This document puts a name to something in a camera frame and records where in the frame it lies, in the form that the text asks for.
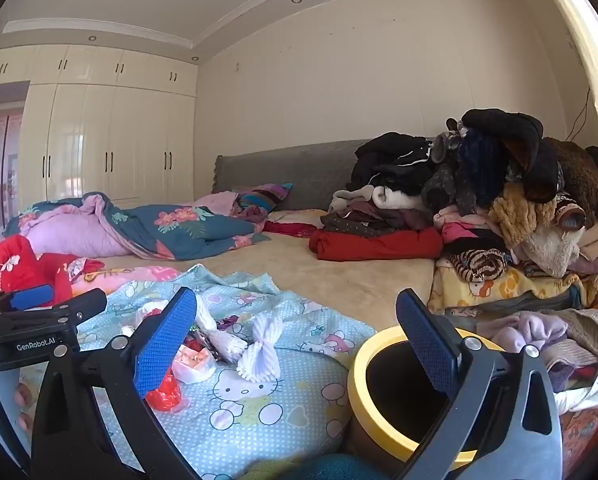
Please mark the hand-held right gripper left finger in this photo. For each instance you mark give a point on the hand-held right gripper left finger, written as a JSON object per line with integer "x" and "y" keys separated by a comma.
{"x": 166, "y": 342}

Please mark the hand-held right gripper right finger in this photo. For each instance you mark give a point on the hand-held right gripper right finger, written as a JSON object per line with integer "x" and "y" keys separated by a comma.
{"x": 426, "y": 342}

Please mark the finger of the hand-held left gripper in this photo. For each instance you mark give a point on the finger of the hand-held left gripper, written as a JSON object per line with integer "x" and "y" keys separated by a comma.
{"x": 79, "y": 305}
{"x": 31, "y": 297}

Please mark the white plastic bag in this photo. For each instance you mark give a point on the white plastic bag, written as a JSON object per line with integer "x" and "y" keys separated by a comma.
{"x": 194, "y": 367}

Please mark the red plastic bag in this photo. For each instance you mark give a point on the red plastic bag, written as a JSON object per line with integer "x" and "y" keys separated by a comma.
{"x": 166, "y": 395}

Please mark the yellow rimmed black trash bin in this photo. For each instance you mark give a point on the yellow rimmed black trash bin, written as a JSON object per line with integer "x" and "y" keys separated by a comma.
{"x": 364, "y": 360}

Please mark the person's left hand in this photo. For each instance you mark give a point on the person's left hand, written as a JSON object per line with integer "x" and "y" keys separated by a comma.
{"x": 22, "y": 394}

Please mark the red floral garment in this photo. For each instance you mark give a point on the red floral garment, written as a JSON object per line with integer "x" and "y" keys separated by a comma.
{"x": 9, "y": 265}

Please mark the pink cartoon blanket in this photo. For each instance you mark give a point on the pink cartoon blanket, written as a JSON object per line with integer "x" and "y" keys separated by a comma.
{"x": 129, "y": 274}

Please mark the brown striped garment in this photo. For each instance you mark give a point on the brown striped garment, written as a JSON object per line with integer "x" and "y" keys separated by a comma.
{"x": 479, "y": 265}

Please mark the yellow cartoon blanket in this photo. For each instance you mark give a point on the yellow cartoon blanket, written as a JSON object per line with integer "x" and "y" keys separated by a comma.
{"x": 504, "y": 287}

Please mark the red folded garment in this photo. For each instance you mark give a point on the red folded garment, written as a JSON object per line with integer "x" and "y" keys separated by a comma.
{"x": 379, "y": 246}

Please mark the lilac sweater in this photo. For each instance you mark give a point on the lilac sweater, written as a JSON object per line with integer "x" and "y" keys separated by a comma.
{"x": 534, "y": 330}

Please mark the grey folded blanket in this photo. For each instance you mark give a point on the grey folded blanket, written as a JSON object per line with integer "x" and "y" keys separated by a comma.
{"x": 529, "y": 300}

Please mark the pink garment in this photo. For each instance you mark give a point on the pink garment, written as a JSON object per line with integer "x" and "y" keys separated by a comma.
{"x": 459, "y": 232}

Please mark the bed with beige cover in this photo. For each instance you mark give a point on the bed with beige cover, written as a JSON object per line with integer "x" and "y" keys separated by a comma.
{"x": 329, "y": 280}

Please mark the blue floral quilt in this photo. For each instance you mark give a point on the blue floral quilt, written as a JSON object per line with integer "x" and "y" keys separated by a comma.
{"x": 179, "y": 225}

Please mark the light blue cartoon blanket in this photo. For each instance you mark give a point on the light blue cartoon blanket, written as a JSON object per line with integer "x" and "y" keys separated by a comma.
{"x": 279, "y": 410}

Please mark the dark purple dotted garment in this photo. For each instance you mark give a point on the dark purple dotted garment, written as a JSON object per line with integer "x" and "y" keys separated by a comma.
{"x": 369, "y": 220}

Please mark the purple knit garment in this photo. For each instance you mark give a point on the purple knit garment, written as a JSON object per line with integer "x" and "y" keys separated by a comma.
{"x": 561, "y": 375}

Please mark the pink cartoon curtain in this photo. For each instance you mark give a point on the pink cartoon curtain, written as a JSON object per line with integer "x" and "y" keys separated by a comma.
{"x": 1, "y": 160}

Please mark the white fleece garment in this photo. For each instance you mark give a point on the white fleece garment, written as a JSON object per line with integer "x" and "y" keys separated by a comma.
{"x": 399, "y": 199}

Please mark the cream fleece garment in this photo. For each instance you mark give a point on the cream fleece garment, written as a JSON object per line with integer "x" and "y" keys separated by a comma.
{"x": 549, "y": 252}

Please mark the teal cloth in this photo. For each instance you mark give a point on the teal cloth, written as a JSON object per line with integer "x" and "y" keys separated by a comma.
{"x": 324, "y": 466}

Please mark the tan fuzzy garment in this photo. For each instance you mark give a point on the tan fuzzy garment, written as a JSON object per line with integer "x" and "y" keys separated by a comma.
{"x": 521, "y": 212}

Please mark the white quilted garment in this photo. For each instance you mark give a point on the white quilted garment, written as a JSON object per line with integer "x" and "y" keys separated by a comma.
{"x": 579, "y": 400}

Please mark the grey speckled garment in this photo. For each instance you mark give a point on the grey speckled garment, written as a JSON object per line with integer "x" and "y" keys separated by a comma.
{"x": 439, "y": 175}

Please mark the dark red cloth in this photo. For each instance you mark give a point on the dark red cloth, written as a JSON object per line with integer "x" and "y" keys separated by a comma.
{"x": 294, "y": 229}

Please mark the striped pillow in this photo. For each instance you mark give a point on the striped pillow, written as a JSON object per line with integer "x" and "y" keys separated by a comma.
{"x": 261, "y": 197}

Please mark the cream wardrobe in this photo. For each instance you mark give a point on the cream wardrobe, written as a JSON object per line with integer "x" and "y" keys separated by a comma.
{"x": 129, "y": 135}

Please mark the mauve garment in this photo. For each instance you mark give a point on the mauve garment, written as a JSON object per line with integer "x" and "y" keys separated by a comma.
{"x": 591, "y": 266}

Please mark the pink cartoon laundry basket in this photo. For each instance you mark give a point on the pink cartoon laundry basket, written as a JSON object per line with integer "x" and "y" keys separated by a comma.
{"x": 584, "y": 435}

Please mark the dark blue fuzzy garment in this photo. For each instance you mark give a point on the dark blue fuzzy garment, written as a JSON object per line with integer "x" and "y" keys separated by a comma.
{"x": 481, "y": 165}

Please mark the black jacket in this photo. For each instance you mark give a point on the black jacket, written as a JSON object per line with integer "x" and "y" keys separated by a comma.
{"x": 389, "y": 160}

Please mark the brown patterned knit sleeve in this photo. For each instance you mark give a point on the brown patterned knit sleeve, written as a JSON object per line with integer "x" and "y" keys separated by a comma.
{"x": 571, "y": 215}

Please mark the grey padded headboard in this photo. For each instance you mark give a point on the grey padded headboard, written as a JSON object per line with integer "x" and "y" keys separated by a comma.
{"x": 289, "y": 170}

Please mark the brown plush blanket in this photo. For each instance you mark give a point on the brown plush blanket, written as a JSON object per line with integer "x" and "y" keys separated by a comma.
{"x": 579, "y": 170}

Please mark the black garment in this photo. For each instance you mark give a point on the black garment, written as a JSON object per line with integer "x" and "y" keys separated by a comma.
{"x": 524, "y": 132}

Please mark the cream door frame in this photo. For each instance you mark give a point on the cream door frame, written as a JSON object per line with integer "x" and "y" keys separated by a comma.
{"x": 579, "y": 35}

